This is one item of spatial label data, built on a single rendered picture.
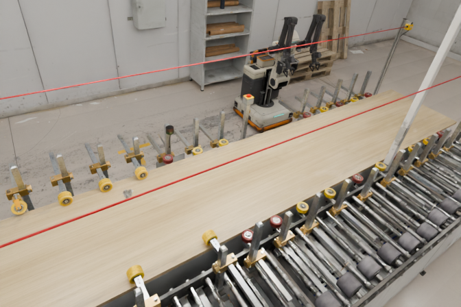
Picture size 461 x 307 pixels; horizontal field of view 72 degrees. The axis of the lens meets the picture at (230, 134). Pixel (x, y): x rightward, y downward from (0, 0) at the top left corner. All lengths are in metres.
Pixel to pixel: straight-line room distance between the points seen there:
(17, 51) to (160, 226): 3.32
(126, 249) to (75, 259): 0.27
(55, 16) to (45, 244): 3.18
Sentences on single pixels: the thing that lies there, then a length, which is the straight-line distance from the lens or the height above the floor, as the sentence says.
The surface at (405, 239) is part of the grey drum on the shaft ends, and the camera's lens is 2.51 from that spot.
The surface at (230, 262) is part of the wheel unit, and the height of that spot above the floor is 0.97.
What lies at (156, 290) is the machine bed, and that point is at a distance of 2.14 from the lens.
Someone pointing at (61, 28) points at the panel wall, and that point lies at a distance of 4.74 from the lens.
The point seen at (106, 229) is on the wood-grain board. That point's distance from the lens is 2.12.
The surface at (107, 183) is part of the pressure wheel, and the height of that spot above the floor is 0.98.
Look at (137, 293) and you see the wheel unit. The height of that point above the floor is 1.13.
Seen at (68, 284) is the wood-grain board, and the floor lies 0.90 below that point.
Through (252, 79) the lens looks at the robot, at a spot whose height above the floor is 0.69.
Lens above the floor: 2.54
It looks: 36 degrees down
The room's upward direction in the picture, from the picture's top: 6 degrees clockwise
